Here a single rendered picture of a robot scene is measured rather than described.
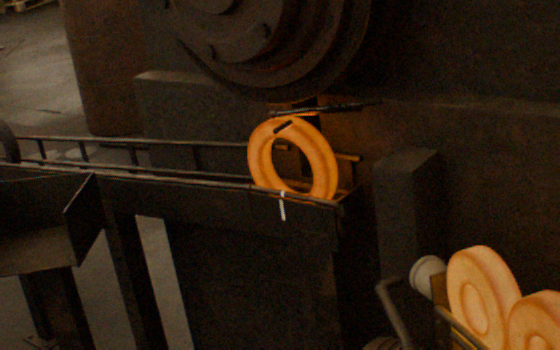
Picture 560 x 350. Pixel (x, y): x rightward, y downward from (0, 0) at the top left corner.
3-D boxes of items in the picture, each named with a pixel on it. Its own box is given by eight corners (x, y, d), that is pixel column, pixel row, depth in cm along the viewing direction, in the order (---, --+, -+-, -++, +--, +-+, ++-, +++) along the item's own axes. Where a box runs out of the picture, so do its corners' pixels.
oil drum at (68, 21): (139, 99, 476) (112, -36, 444) (203, 106, 439) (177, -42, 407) (67, 131, 435) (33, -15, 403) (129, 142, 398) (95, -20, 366)
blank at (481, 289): (462, 228, 97) (440, 235, 96) (526, 268, 82) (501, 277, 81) (470, 328, 101) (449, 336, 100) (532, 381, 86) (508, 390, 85)
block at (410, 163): (411, 263, 131) (401, 140, 123) (450, 272, 126) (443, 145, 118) (380, 293, 124) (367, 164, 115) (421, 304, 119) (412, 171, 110)
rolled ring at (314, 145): (321, 126, 122) (332, 119, 124) (238, 115, 134) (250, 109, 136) (333, 225, 129) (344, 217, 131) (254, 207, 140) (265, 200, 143)
